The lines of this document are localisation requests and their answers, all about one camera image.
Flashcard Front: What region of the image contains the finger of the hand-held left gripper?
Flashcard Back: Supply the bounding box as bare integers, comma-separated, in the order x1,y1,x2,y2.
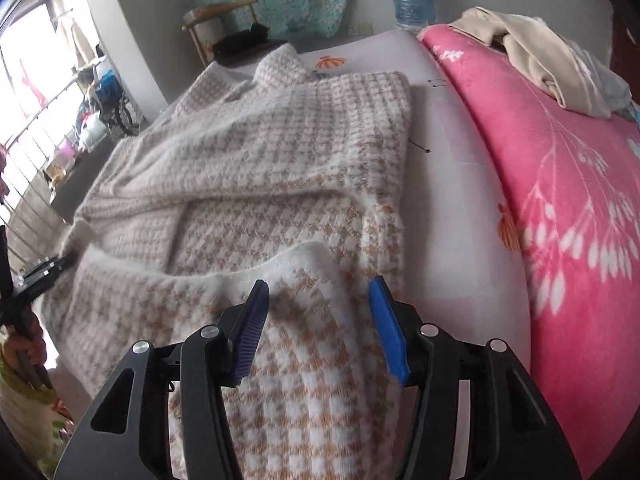
12,256,61,281
20,251,79,307

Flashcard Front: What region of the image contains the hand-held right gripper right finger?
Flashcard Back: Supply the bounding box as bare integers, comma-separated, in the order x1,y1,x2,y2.
367,276,583,480

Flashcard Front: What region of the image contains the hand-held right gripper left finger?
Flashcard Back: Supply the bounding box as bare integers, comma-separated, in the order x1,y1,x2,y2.
52,279,271,480

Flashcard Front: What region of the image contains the beige houndstooth knit coat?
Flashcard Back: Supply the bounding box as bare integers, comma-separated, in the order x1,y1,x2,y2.
40,42,417,480

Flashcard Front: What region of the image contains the person's left forearm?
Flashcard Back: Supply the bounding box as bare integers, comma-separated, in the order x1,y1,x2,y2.
0,355,76,476

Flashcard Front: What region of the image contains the person's left hand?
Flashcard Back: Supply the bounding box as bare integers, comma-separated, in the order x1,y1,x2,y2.
0,310,48,391

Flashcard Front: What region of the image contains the dark board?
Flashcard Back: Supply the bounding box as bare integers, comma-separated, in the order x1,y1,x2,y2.
50,132,151,223

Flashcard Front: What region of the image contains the metal balcony railing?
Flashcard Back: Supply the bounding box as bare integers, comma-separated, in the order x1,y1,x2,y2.
0,75,88,271

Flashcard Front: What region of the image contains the pink balloon print bed sheet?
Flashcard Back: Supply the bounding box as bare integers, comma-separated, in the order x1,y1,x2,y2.
47,30,533,411

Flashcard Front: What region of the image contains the wheelchair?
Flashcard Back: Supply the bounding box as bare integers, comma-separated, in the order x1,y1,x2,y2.
85,67,142,137

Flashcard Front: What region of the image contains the pink hanging cloth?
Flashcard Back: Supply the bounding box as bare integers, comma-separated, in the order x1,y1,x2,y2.
20,57,51,111

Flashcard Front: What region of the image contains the pink floral fleece blanket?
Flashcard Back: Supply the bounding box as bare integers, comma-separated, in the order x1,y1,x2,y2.
417,22,640,480

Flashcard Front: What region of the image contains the hanging light coat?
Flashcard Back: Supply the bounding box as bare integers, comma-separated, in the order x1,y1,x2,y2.
55,10,96,68

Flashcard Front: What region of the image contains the wooden chair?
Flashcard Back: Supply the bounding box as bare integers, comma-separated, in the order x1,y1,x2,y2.
181,0,268,66

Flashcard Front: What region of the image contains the black cloth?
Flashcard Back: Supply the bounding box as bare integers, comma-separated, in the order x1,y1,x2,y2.
212,22,271,58

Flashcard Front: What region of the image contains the beige garment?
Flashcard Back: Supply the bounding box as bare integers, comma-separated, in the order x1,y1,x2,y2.
447,6,608,113

